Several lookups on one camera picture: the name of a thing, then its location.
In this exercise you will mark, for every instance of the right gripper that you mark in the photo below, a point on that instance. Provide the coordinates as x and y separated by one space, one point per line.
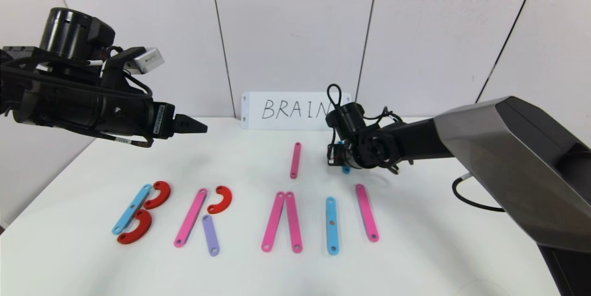
335 154

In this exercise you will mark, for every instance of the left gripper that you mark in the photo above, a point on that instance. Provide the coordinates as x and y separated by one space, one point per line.
164 121

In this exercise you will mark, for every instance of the short blue bar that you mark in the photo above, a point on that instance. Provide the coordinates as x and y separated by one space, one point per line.
346 170

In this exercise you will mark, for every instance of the long pink bar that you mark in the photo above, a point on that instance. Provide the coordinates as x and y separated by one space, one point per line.
295 161
293 222
273 221
190 217

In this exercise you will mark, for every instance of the short pink bar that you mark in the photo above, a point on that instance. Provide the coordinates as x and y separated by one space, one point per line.
367 213

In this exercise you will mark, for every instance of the small red arc piece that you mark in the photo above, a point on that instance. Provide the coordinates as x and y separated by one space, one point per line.
226 199

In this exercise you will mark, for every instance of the short purple bar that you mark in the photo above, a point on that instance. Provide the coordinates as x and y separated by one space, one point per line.
211 236

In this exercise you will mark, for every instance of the white BRAIN sign card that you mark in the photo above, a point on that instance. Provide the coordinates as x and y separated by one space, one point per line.
286 123

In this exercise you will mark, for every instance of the large red arc piece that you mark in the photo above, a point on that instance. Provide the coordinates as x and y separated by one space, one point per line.
146 227
166 193

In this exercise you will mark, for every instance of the long blue bar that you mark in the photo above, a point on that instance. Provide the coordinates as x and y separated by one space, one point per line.
332 237
140 198

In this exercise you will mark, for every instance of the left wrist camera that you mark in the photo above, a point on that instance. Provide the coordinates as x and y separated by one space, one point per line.
147 60

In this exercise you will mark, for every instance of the black left camera bracket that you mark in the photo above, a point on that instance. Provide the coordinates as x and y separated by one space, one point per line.
117 63

